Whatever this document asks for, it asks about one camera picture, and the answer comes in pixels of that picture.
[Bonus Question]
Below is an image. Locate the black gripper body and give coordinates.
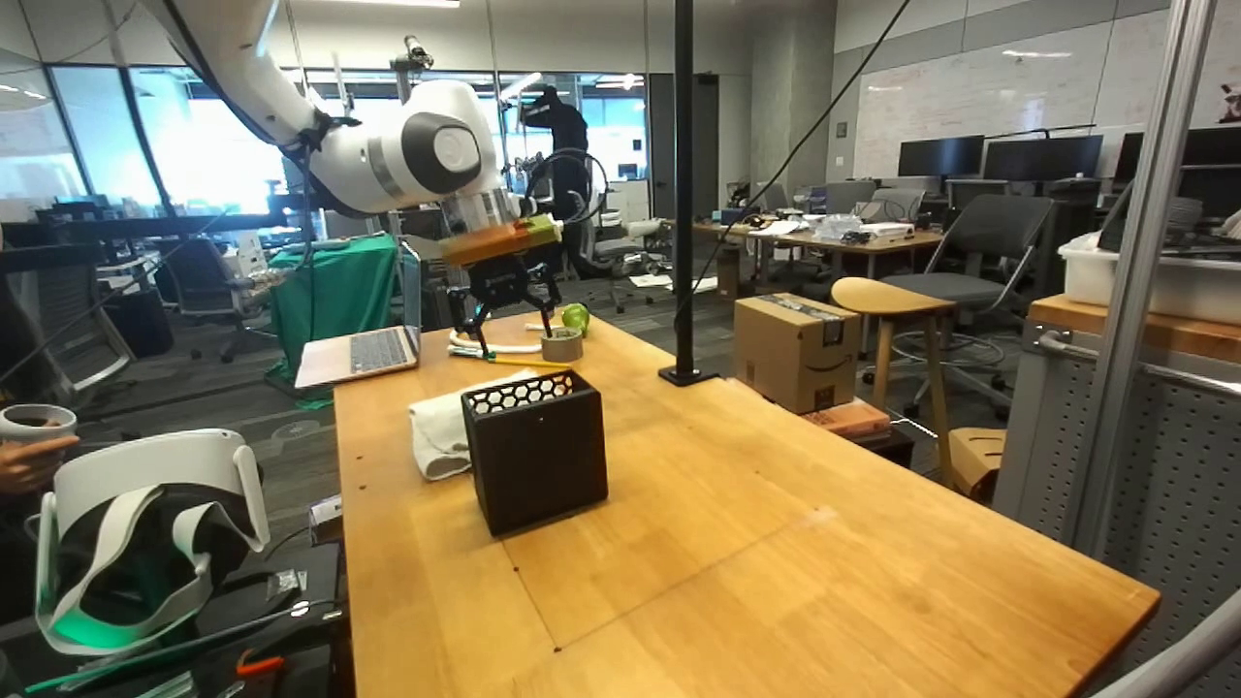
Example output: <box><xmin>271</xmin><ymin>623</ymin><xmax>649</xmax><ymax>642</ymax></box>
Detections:
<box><xmin>462</xmin><ymin>251</ymin><xmax>557</xmax><ymax>317</ymax></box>

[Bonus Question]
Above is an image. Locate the white towel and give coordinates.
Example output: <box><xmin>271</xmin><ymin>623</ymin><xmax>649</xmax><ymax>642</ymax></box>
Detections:
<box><xmin>407</xmin><ymin>369</ymin><xmax>539</xmax><ymax>486</ymax></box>

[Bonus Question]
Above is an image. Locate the black perforated basket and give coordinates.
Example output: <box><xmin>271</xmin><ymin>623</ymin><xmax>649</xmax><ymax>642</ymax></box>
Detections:
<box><xmin>459</xmin><ymin>364</ymin><xmax>614</xmax><ymax>542</ymax></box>

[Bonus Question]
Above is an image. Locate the white VR controller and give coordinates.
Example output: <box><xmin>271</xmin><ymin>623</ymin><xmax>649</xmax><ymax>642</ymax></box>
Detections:
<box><xmin>0</xmin><ymin>401</ymin><xmax>82</xmax><ymax>442</ymax></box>

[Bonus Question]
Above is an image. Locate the operator hand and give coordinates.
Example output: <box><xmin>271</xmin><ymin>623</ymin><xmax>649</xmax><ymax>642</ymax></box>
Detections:
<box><xmin>0</xmin><ymin>430</ymin><xmax>85</xmax><ymax>495</ymax></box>

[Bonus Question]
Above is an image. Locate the green ball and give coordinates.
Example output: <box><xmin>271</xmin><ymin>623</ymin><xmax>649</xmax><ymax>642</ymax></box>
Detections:
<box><xmin>554</xmin><ymin>300</ymin><xmax>598</xmax><ymax>342</ymax></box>

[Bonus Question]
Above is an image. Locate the grey tape roll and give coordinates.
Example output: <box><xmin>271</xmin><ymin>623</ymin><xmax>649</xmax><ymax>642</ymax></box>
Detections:
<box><xmin>535</xmin><ymin>331</ymin><xmax>584</xmax><ymax>364</ymax></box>

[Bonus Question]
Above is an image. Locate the silver laptop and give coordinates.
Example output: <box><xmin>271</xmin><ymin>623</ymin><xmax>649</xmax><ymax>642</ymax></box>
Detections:
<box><xmin>292</xmin><ymin>322</ymin><xmax>426</xmax><ymax>396</ymax></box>

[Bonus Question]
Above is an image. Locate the green cloth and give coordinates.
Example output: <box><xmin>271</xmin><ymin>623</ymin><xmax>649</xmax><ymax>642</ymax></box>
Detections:
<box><xmin>265</xmin><ymin>234</ymin><xmax>407</xmax><ymax>391</ymax></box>

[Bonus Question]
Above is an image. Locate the standing person in black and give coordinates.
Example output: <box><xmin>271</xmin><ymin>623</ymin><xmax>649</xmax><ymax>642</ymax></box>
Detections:
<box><xmin>515</xmin><ymin>82</ymin><xmax>602</xmax><ymax>265</ymax></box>

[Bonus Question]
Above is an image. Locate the black pole with base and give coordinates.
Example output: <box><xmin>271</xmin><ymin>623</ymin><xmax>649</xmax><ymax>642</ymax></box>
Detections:
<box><xmin>654</xmin><ymin>0</ymin><xmax>718</xmax><ymax>391</ymax></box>

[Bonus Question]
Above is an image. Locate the cardboard box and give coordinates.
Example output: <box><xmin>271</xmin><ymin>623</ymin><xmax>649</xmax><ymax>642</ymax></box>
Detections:
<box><xmin>729</xmin><ymin>291</ymin><xmax>859</xmax><ymax>419</ymax></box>

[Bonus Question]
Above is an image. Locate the black padded office chair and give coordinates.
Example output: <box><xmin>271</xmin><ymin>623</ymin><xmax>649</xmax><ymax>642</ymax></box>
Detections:
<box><xmin>150</xmin><ymin>234</ymin><xmax>266</xmax><ymax>369</ymax></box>

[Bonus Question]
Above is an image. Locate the wooden office desk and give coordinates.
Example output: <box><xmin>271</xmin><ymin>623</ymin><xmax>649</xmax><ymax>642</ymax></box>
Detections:
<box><xmin>689</xmin><ymin>212</ymin><xmax>950</xmax><ymax>304</ymax></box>

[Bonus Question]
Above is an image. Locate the low wooden seat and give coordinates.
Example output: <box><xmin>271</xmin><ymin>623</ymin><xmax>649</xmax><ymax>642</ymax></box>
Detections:
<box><xmin>802</xmin><ymin>396</ymin><xmax>939</xmax><ymax>457</ymax></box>

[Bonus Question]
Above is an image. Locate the wooden stool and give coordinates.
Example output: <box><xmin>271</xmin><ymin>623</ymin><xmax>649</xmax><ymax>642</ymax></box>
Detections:
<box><xmin>824</xmin><ymin>277</ymin><xmax>961</xmax><ymax>442</ymax></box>

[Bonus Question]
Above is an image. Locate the white VR headset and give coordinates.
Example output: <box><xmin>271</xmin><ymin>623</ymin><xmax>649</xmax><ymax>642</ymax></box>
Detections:
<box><xmin>28</xmin><ymin>422</ymin><xmax>276</xmax><ymax>665</ymax></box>

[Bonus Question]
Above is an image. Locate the orange and black clamp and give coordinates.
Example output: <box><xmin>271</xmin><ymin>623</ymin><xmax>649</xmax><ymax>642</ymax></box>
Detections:
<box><xmin>228</xmin><ymin>647</ymin><xmax>292</xmax><ymax>687</ymax></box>

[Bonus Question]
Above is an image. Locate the black computer monitor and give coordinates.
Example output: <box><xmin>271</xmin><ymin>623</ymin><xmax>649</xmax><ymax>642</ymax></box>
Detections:
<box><xmin>894</xmin><ymin>134</ymin><xmax>987</xmax><ymax>181</ymax></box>
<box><xmin>1111</xmin><ymin>122</ymin><xmax>1241</xmax><ymax>224</ymax></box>
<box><xmin>981</xmin><ymin>127</ymin><xmax>1110</xmax><ymax>188</ymax></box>

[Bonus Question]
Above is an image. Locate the black mesh office chair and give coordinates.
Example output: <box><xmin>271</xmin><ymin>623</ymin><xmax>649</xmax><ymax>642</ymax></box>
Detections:
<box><xmin>884</xmin><ymin>192</ymin><xmax>1057</xmax><ymax>391</ymax></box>

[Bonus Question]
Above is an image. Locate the small wooden box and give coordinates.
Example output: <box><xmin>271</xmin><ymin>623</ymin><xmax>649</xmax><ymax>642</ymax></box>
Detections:
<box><xmin>942</xmin><ymin>422</ymin><xmax>1011</xmax><ymax>505</ymax></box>

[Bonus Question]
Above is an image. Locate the white plastic tub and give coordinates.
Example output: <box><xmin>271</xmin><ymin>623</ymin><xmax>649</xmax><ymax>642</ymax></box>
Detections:
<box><xmin>1055</xmin><ymin>230</ymin><xmax>1241</xmax><ymax>325</ymax></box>

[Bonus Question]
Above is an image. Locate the grey perforated metal cabinet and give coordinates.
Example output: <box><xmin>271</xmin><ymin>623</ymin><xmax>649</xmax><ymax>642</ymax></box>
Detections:
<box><xmin>987</xmin><ymin>291</ymin><xmax>1241</xmax><ymax>674</ymax></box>

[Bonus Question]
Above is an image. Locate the white coiled cable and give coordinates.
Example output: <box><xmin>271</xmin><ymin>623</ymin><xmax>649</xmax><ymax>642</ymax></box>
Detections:
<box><xmin>446</xmin><ymin>325</ymin><xmax>545</xmax><ymax>364</ymax></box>

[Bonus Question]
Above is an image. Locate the black hanging cable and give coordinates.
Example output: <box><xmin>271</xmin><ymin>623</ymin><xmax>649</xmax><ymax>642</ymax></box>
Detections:
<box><xmin>695</xmin><ymin>0</ymin><xmax>920</xmax><ymax>285</ymax></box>

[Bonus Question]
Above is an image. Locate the aluminium frame post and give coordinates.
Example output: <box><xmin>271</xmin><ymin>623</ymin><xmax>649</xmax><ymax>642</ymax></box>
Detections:
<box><xmin>1075</xmin><ymin>0</ymin><xmax>1223</xmax><ymax>563</ymax></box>

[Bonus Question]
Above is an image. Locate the grey metal rail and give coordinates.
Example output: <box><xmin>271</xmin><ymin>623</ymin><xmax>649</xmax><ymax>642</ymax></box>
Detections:
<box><xmin>1089</xmin><ymin>586</ymin><xmax>1241</xmax><ymax>698</ymax></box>

